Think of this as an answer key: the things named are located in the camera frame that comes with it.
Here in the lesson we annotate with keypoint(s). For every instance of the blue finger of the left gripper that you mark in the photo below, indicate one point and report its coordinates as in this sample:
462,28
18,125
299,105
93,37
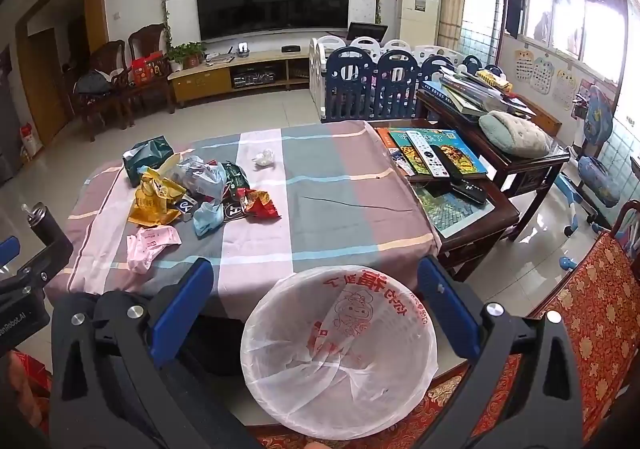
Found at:
9,249

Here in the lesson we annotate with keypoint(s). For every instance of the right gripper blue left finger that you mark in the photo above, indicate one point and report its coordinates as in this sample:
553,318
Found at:
175,308

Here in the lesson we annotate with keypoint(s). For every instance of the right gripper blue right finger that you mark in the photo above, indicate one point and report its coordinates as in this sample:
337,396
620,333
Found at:
454,305

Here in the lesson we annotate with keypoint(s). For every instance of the pink plastic wrapper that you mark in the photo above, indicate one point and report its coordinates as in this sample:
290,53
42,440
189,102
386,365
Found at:
147,244

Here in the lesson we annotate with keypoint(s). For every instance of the light blue plastic bag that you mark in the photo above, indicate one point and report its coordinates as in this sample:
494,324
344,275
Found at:
207,218

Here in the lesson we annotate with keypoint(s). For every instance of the yellow snack bag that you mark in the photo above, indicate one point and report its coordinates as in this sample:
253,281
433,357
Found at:
155,201

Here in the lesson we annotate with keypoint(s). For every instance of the red snack wrapper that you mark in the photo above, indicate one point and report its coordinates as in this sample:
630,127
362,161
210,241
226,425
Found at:
257,204

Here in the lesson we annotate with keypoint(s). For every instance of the dark green snack wrapper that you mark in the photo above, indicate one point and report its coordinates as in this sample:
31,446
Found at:
231,202

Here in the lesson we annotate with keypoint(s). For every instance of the white tissue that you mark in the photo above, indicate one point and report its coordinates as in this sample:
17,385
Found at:
265,159

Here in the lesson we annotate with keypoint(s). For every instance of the white lined trash basket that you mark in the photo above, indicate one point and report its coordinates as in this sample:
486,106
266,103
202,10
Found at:
339,352

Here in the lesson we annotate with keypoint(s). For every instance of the black thermos bottle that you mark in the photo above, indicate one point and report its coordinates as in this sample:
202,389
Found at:
42,223

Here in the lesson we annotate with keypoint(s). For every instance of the black remote control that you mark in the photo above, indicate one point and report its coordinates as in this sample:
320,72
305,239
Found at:
452,170

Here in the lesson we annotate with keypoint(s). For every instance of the red floral sofa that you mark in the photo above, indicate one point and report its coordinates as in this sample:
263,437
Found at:
599,301

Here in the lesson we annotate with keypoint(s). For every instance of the white remote control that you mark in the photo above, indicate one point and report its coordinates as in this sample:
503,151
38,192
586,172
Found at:
427,154

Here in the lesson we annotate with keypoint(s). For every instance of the dark wooden coffee table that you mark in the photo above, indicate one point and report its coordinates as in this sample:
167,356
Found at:
470,215

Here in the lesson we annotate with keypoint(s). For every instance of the striped pastel tablecloth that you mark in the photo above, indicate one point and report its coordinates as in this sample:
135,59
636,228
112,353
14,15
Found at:
341,201

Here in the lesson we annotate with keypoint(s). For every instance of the green tissue box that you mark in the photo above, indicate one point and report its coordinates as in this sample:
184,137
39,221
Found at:
151,153

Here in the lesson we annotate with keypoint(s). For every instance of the blue picture book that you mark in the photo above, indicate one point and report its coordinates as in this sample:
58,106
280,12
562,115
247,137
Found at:
446,140

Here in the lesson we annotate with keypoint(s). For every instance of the dark wooden armchair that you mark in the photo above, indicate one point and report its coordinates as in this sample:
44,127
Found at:
101,88

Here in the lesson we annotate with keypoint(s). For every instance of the green grey cushion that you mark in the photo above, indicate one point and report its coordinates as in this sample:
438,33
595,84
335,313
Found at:
515,136

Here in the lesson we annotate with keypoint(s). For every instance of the blue child chair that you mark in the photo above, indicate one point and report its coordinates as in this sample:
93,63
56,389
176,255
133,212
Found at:
597,115

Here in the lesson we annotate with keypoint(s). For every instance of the stack of books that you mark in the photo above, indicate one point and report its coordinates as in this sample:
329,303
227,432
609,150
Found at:
472,97

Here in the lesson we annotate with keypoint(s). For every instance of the blue white baby fence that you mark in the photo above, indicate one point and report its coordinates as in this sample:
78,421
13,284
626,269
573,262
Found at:
364,80

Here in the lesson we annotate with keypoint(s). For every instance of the potted green plant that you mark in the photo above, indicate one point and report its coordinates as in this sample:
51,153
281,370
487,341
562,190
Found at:
187,55

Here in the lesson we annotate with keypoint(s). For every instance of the wooden tv cabinet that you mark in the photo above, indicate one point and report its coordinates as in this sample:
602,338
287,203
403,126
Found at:
259,71

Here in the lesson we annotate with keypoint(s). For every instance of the white standing air conditioner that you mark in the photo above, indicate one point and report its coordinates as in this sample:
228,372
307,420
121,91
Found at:
418,21

